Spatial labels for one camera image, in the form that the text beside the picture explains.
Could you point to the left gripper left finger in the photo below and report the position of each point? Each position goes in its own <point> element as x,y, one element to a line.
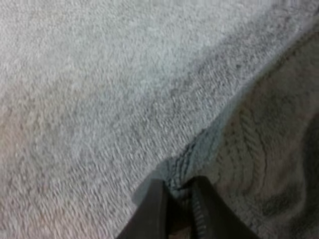
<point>152,214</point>

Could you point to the grey-green towel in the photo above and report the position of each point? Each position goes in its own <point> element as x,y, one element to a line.
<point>119,94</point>

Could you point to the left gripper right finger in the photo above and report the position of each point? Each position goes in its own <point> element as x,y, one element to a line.
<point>214,211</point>

